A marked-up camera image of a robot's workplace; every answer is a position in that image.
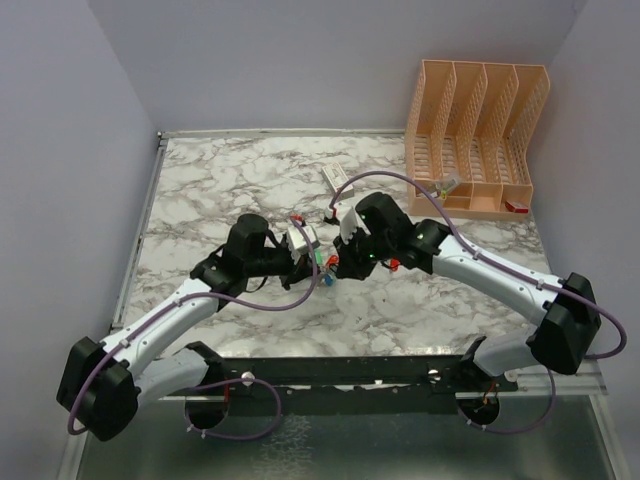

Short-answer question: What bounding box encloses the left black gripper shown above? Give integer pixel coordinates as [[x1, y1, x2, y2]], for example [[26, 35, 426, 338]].
[[245, 243, 321, 291]]

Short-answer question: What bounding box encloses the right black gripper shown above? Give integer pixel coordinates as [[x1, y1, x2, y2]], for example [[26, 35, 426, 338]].
[[333, 224, 393, 282]]

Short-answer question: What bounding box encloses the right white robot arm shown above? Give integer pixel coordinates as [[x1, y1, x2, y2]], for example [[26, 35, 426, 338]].
[[326, 192, 601, 391]]

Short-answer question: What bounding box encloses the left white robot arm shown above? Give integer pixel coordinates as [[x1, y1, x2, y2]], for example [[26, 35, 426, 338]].
[[56, 214, 319, 441]]

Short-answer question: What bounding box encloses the small white cardboard box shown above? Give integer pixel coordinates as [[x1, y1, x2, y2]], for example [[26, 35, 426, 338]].
[[321, 162, 355, 200]]

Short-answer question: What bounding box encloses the clear bag of items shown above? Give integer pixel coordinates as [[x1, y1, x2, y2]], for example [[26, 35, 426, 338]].
[[425, 172, 462, 199]]

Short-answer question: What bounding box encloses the small red box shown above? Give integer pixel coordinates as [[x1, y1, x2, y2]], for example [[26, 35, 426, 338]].
[[504, 200, 529, 214]]

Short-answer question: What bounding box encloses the orange plastic file organizer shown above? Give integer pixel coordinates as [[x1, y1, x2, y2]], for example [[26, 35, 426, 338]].
[[405, 60, 550, 221]]

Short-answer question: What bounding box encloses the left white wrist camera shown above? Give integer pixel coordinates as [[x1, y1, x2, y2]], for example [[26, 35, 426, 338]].
[[285, 216, 320, 263]]

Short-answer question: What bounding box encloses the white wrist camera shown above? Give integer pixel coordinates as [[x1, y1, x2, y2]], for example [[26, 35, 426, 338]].
[[324, 201, 366, 245], [285, 216, 320, 263]]

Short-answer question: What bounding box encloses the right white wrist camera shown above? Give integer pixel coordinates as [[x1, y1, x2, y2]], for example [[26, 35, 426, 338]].
[[324, 201, 366, 245]]

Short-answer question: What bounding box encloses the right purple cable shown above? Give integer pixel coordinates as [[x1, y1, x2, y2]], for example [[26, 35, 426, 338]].
[[329, 171, 627, 435]]

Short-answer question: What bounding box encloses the purple cable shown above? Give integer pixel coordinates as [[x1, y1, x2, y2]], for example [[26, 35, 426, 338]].
[[329, 171, 627, 435], [67, 217, 321, 441]]

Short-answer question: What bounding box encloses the black metal base frame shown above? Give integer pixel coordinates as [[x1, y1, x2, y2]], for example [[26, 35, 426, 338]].
[[192, 342, 517, 416]]

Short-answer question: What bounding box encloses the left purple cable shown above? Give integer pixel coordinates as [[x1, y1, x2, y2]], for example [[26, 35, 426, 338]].
[[67, 217, 321, 441]]

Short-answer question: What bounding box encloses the aluminium rail frame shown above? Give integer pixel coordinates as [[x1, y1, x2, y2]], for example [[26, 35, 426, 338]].
[[54, 130, 171, 480]]

